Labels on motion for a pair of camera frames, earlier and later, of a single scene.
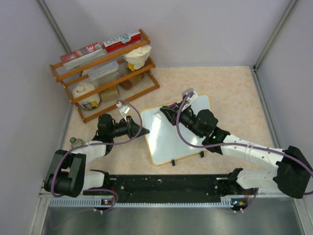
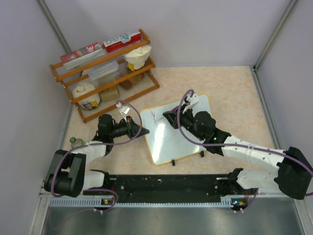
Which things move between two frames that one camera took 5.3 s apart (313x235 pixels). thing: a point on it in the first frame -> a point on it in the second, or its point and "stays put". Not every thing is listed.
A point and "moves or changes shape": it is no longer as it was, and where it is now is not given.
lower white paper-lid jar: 89,103 stays put
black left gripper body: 130,126 stays put
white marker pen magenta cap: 171,105 moves or changes shape
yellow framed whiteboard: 163,144 stays put
